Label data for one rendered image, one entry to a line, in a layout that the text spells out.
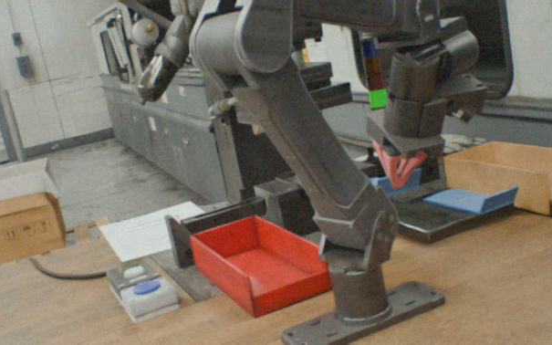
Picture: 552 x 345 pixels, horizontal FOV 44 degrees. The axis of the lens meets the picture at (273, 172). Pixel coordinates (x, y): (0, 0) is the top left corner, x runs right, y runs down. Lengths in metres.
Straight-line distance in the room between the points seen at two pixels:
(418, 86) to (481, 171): 0.38
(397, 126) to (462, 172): 0.37
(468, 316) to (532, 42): 0.92
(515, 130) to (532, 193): 0.58
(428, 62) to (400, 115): 0.08
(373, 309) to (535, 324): 0.18
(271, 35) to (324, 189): 0.19
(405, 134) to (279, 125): 0.24
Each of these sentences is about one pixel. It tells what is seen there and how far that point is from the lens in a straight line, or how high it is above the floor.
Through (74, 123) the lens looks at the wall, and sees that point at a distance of 10.35.
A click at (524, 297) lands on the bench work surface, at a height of 0.90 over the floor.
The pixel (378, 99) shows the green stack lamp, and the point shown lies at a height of 1.07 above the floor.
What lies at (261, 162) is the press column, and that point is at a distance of 1.41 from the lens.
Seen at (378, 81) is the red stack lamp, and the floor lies 1.10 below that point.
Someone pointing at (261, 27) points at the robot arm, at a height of 1.26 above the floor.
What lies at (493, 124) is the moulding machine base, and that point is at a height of 0.92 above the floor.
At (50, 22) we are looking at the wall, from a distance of 10.32.
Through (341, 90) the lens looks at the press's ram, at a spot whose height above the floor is 1.13.
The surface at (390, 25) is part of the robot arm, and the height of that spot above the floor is 1.24.
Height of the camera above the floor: 1.27
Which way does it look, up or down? 13 degrees down
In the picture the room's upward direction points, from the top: 11 degrees counter-clockwise
